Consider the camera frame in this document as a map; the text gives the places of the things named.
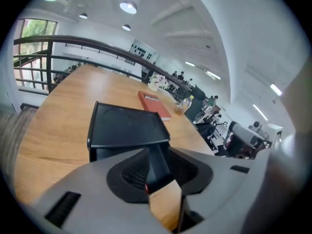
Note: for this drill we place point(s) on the white grey machine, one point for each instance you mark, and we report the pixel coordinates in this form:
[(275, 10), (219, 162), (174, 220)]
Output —
[(246, 135)]

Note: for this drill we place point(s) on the black plastic box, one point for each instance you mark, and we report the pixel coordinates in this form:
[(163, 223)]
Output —
[(122, 125)]

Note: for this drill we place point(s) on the ceiling tube light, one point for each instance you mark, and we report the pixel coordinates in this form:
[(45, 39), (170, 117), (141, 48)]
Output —
[(260, 111), (189, 64), (213, 75), (276, 89)]

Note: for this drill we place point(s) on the white flower vase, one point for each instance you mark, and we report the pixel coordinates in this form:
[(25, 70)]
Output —
[(156, 82)]

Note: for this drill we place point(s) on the grey striped cloth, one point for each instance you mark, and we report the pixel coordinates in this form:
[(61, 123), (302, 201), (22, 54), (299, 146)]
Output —
[(13, 140)]

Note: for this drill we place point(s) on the clear bottle with yellow cap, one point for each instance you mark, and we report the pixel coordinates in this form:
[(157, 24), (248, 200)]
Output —
[(184, 105)]

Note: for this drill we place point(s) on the black office chair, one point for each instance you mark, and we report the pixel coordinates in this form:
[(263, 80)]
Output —
[(196, 103)]

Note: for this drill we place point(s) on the window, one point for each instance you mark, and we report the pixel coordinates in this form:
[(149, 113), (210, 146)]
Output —
[(36, 30)]

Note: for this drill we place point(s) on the white wall board black dots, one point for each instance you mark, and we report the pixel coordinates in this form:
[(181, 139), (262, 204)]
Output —
[(142, 50)]

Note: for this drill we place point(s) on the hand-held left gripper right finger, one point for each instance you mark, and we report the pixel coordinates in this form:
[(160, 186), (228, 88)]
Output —
[(219, 179)]

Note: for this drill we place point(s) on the red book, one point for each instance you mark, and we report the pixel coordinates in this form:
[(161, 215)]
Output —
[(156, 106)]

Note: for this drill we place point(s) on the black metal railing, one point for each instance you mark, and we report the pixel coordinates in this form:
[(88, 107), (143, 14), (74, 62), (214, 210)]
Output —
[(50, 64)]

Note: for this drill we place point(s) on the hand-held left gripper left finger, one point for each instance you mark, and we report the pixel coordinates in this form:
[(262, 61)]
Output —
[(97, 203)]

